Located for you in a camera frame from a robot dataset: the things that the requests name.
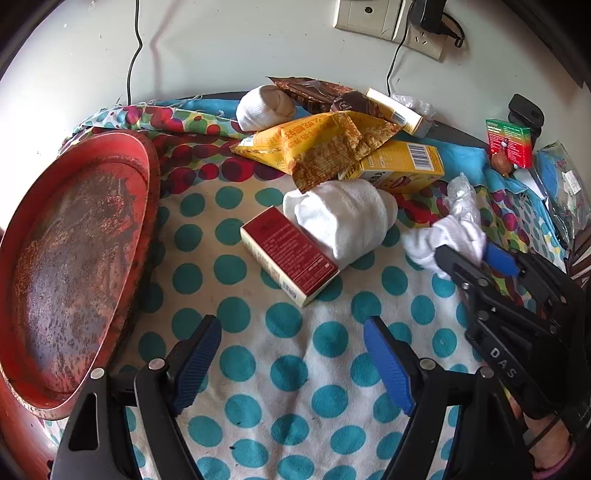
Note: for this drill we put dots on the yellow snack packet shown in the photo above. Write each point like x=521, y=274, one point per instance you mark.
x=318, y=147

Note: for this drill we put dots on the white wall power outlet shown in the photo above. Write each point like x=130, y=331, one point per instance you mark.
x=422, y=46

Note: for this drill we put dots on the green and red box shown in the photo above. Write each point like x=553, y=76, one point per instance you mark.
x=512, y=138

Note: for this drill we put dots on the white sock beige toe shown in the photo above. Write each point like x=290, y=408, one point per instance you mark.
x=258, y=110

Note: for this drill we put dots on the yellow medicine box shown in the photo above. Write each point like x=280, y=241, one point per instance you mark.
x=397, y=164

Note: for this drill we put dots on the small brown figurine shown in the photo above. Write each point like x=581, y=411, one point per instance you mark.
x=502, y=161

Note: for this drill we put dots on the yellow and white box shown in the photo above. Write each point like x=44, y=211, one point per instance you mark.
x=392, y=110

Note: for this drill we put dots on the brown snack packet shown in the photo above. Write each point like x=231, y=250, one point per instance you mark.
x=318, y=94

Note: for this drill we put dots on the clear plastic bag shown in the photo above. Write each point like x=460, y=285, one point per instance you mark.
x=415, y=105

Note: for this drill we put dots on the person's right forearm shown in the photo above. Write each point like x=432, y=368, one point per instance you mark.
x=549, y=443

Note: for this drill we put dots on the plastic packet with blue item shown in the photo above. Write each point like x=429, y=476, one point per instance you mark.
x=558, y=180

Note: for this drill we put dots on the large white sock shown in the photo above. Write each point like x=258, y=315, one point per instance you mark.
x=344, y=221

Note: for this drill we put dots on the crumpled clear plastic wrap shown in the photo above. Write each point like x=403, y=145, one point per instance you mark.
x=459, y=196

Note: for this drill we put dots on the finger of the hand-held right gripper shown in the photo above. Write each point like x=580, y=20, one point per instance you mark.
x=501, y=258
x=461, y=270

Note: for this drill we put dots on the small white knotted sock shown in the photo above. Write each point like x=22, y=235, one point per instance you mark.
x=443, y=240

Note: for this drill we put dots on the black power adapter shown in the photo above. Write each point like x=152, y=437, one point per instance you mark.
x=429, y=14

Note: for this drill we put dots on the white wall socket plate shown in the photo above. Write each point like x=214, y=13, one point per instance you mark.
x=364, y=18

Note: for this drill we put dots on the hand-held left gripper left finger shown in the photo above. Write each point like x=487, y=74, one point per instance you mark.
x=198, y=364

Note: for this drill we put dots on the round red tray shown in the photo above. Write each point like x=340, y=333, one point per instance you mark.
x=69, y=258

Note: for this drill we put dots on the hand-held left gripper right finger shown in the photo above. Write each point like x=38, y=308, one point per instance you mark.
x=390, y=369

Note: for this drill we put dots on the polka dot printed cloth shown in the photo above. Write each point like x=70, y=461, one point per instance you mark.
x=286, y=332

